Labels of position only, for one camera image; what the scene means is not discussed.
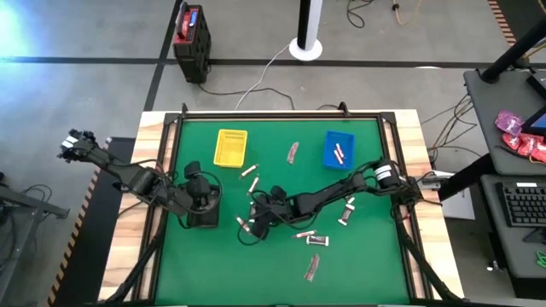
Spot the black stand pole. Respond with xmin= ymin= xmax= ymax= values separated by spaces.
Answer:
xmin=480 ymin=15 xmax=546 ymax=84

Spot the red licorice candy pack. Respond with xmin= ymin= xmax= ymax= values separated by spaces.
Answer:
xmin=303 ymin=252 xmax=321 ymax=283
xmin=286 ymin=141 xmax=300 ymax=165

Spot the black looped floor cable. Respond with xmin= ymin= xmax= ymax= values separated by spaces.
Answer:
xmin=346 ymin=0 xmax=376 ymax=29

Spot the green table mat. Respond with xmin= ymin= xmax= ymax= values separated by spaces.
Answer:
xmin=154 ymin=118 xmax=411 ymax=304

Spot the red candy bag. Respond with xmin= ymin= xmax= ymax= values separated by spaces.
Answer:
xmin=502 ymin=132 xmax=532 ymax=157
xmin=528 ymin=140 xmax=546 ymax=164

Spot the black plastic basket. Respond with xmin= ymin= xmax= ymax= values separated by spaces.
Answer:
xmin=185 ymin=187 xmax=222 ymax=229

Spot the pink candy bag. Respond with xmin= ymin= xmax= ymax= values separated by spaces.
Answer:
xmin=494 ymin=109 xmax=526 ymax=136

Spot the white floor cable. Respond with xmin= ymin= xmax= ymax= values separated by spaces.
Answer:
xmin=235 ymin=42 xmax=292 ymax=110

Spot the orange floor cable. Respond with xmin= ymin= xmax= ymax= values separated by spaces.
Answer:
xmin=392 ymin=0 xmax=423 ymax=26

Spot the grey metal stand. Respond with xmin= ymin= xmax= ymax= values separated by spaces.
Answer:
xmin=0 ymin=170 xmax=72 ymax=299

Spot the red black power station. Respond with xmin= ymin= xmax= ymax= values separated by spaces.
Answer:
xmin=172 ymin=1 xmax=212 ymax=84

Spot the blue plastic basket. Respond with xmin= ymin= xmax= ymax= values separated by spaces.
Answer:
xmin=322 ymin=130 xmax=356 ymax=171

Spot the yellow plastic basket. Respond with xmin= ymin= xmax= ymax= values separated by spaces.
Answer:
xmin=212 ymin=128 xmax=249 ymax=169

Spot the black desk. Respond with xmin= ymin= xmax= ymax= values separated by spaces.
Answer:
xmin=480 ymin=174 xmax=546 ymax=299

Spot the black table frame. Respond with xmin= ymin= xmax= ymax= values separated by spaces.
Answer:
xmin=100 ymin=101 xmax=464 ymax=307

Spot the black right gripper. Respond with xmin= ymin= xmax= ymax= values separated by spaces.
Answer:
xmin=252 ymin=186 xmax=302 ymax=240

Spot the grey desk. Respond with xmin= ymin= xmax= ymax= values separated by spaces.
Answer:
xmin=463 ymin=67 xmax=546 ymax=176

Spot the black hazard striped floor mat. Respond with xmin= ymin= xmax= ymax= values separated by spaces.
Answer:
xmin=46 ymin=136 xmax=137 ymax=307

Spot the black keyboard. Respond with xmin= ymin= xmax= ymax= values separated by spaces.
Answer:
xmin=502 ymin=182 xmax=546 ymax=229

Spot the tablet with blue screen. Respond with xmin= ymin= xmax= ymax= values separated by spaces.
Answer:
xmin=520 ymin=105 xmax=546 ymax=137

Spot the white black pole stand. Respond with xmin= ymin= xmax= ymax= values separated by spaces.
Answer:
xmin=288 ymin=0 xmax=324 ymax=62

